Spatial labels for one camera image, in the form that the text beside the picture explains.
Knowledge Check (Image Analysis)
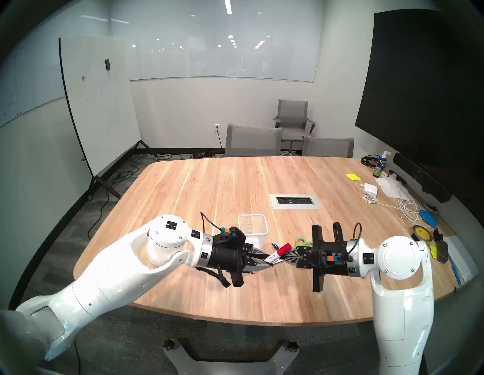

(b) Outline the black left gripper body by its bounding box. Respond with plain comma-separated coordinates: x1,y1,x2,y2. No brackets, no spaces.
207,234,254,288

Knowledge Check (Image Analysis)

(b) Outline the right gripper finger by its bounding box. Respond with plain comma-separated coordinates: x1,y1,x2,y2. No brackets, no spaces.
280,246,314,261
278,258,314,270

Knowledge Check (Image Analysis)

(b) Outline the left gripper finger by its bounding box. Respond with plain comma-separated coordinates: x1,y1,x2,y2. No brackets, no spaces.
244,259,273,275
242,243,272,261

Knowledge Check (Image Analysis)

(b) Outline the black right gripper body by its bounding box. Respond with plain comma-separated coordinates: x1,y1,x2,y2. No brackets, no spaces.
311,225,351,292

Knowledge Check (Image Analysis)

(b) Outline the red cap dotted marker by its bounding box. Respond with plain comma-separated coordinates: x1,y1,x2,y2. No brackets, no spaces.
265,243,292,264

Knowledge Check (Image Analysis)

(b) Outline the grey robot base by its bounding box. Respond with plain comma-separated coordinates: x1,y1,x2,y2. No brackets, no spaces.
163,338,299,375

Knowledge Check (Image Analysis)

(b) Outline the white mesh pen holder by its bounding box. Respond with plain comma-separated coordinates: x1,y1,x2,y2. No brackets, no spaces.
238,214,269,247

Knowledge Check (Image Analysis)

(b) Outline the blue marker pen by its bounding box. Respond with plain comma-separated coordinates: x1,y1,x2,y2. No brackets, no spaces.
448,254,462,286

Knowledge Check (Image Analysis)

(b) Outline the grey table power outlet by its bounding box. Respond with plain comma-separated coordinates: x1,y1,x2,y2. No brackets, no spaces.
269,194,323,210

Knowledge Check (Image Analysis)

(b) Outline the yellow black tape roll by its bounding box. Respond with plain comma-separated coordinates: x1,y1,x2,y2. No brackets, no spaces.
411,225,434,245

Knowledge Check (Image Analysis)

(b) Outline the low grey mesh chair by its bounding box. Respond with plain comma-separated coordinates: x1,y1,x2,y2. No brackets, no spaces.
302,136,355,158

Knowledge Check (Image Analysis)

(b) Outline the whiteboard cleaner spray bottle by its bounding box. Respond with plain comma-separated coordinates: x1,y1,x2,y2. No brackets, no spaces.
372,150,392,178

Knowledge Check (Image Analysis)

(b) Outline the yellow tape measure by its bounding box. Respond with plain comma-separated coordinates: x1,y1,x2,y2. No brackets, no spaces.
430,239,449,264

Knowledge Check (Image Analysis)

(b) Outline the wide grey mesh chair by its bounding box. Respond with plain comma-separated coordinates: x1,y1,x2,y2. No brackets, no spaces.
225,123,283,158

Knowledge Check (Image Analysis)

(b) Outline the black video sound bar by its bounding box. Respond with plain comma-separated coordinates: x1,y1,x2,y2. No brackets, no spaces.
392,152,452,203

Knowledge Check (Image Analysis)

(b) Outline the white paper sheet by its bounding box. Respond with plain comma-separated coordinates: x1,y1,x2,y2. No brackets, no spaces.
442,235,479,282

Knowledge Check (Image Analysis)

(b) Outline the grey armrest office chair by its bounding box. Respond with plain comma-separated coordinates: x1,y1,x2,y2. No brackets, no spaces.
273,99,316,153

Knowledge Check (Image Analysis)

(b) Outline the rolling whiteboard on stand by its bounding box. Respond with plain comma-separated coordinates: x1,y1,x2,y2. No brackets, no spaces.
59,36,159,201

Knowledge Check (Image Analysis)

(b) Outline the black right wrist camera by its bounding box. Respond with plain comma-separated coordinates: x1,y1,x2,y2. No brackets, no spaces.
321,248,346,265

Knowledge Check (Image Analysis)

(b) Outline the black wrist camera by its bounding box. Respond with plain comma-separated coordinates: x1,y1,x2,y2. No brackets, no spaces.
321,248,346,265
220,226,247,247

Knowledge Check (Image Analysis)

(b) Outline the black left gripper cable loop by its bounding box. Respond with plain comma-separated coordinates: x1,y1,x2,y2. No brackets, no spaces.
195,266,232,288

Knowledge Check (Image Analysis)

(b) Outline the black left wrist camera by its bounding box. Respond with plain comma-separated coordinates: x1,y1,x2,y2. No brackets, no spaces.
220,226,247,247

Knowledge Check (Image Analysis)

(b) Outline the black right camera cable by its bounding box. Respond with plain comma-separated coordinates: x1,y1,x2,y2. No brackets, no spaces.
347,222,363,254

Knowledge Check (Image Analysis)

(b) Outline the black camera cable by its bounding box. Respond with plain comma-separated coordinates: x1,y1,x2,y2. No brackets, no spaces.
200,212,224,232
347,222,363,254

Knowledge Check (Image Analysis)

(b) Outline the black left camera cable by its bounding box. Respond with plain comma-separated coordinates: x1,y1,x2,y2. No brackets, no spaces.
200,212,224,232

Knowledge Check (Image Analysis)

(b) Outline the white coiled cable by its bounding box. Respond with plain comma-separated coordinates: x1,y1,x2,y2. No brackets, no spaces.
363,185,431,228

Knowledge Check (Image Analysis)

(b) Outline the thin black floor cable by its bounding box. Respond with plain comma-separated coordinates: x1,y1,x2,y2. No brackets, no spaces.
88,154,141,239

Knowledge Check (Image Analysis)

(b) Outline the large black wall screen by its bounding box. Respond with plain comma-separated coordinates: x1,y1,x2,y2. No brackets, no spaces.
355,8,484,189

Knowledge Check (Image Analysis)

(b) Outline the glass wall board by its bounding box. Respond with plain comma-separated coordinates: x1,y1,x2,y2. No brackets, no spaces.
110,0,324,83

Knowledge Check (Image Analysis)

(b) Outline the written wall whiteboard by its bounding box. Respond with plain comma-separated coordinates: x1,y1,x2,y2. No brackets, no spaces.
0,0,110,129

